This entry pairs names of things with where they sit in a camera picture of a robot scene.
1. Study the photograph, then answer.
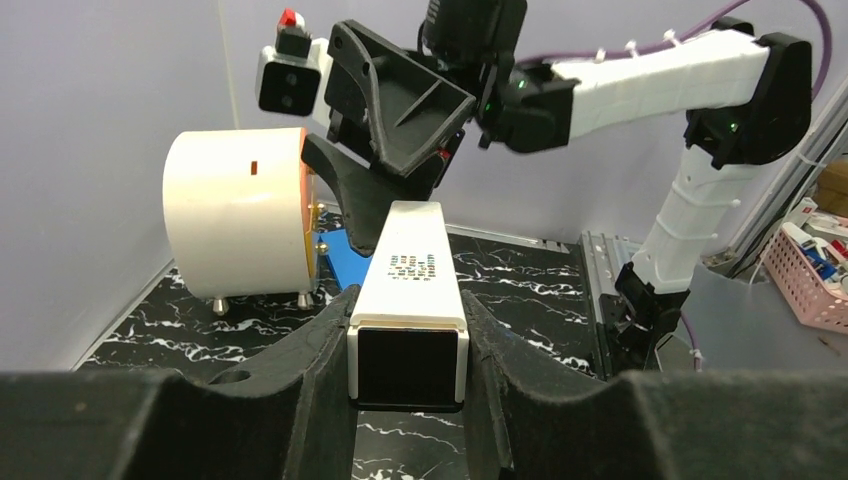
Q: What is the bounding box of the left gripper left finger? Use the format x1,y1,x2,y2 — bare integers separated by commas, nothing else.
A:
1,286,359,479

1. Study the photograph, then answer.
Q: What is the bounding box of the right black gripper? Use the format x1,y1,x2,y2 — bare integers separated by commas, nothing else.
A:
301,0,530,257

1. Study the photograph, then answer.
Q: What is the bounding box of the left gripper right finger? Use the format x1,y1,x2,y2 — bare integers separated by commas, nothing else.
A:
461,292,847,479

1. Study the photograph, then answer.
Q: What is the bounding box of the white remote control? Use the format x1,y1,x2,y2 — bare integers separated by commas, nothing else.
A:
346,201,470,413

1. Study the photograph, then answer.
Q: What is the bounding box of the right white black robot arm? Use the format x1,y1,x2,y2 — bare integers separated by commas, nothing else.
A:
302,1,813,374

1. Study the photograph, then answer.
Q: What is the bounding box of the blue square plate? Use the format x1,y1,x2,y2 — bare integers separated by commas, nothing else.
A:
319,229,371,290

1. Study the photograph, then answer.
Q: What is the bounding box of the white cylindrical drum box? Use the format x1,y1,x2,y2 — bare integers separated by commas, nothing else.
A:
162,127,321,316

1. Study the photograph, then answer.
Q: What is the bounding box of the pink plastic basket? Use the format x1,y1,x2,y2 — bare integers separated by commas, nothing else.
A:
762,227,847,335

